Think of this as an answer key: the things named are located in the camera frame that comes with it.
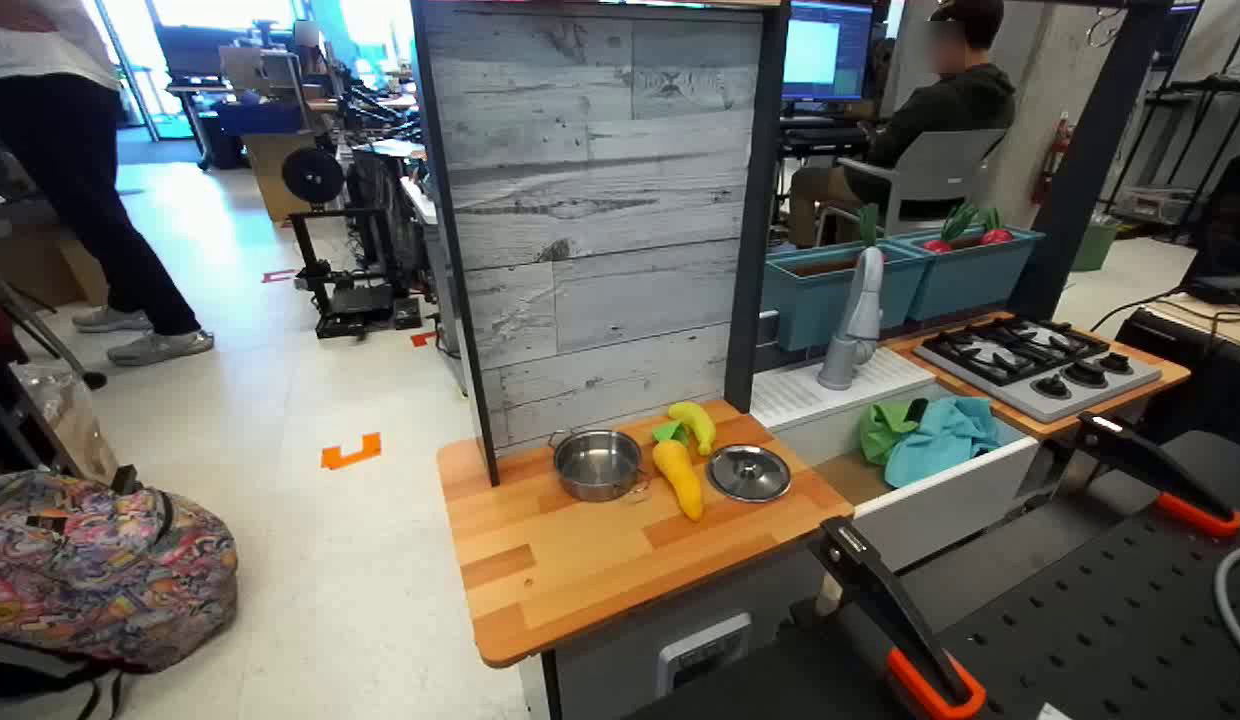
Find standing person dark trousers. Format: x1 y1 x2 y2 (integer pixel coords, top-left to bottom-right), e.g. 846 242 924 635
0 0 222 371

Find yellow-green toy banana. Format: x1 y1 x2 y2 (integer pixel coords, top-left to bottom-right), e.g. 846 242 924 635
665 397 719 459

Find black perforated table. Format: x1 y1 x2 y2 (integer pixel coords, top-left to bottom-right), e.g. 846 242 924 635
633 425 1240 720

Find toy stove top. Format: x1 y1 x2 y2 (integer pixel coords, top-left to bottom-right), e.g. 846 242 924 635
917 311 1168 425

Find computer monitor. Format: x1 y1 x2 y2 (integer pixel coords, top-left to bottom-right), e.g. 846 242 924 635
775 0 878 113

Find grey wood backsplash panel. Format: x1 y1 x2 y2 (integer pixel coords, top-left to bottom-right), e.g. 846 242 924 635
422 0 774 462

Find seated person with headphones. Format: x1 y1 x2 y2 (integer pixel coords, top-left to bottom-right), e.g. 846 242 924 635
786 0 1019 253

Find teal plastic bin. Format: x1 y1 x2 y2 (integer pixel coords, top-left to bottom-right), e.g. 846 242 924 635
898 226 1050 329
760 237 933 357

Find green toy vegetable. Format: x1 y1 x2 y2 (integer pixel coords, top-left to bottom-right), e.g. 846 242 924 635
938 199 1008 248

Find dark metal frame post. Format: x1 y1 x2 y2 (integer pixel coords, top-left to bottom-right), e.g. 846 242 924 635
719 0 793 414
1013 0 1176 323
408 0 506 486

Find silver metal pot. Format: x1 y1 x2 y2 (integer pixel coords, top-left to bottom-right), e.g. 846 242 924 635
552 427 648 502

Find white toy sink unit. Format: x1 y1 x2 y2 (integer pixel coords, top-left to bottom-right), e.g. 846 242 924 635
749 349 1050 575

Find black clamp orange handle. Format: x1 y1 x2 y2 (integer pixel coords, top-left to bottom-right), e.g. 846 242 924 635
805 515 992 720
1074 410 1240 544

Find grey toy faucet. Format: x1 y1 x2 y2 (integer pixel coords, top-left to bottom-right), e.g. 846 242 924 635
817 242 892 397

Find yellow plush corn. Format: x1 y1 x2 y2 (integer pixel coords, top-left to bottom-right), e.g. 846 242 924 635
648 419 712 525

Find colourful patterned backpack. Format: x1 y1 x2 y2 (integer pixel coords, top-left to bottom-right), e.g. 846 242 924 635
0 462 246 674

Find green cloth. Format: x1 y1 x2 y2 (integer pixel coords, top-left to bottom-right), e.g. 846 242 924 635
852 397 924 471

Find silver pot lid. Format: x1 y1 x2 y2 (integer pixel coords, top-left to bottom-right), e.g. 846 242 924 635
706 439 795 506

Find teal cloth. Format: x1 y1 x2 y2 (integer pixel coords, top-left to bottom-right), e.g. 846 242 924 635
879 392 1019 491

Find white cable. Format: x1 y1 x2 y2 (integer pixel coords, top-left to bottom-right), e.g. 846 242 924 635
1213 536 1240 670

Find grey office chair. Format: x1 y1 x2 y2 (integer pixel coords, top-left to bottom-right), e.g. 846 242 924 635
836 122 1013 230

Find black floor stand machine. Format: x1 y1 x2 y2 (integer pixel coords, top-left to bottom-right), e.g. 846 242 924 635
280 130 431 339

